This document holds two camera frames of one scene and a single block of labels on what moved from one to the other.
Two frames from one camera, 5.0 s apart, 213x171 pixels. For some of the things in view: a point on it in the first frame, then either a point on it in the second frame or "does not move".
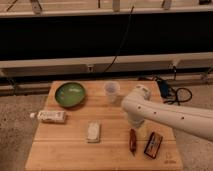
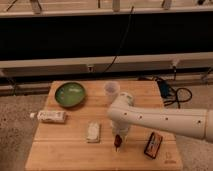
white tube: (49, 115) does not move
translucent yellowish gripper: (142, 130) -> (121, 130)
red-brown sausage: (133, 140) -> (117, 141)
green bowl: (69, 94) does not move
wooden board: (81, 127) does not move
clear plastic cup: (111, 88) does not move
